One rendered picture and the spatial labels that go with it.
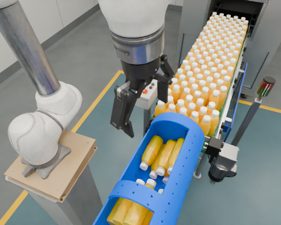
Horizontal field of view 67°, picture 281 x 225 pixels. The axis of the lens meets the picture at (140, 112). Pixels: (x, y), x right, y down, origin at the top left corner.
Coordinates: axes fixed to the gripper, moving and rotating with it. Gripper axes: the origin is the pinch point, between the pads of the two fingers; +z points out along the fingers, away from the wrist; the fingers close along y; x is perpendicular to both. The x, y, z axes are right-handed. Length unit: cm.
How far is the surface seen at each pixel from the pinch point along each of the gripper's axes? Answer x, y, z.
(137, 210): 6.1, 15.9, 37.9
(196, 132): 4, -27, 43
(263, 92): 17, -78, 52
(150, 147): -11, -12, 54
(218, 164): 18, -43, 90
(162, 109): -25, -38, 60
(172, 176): 8.5, -2.4, 37.6
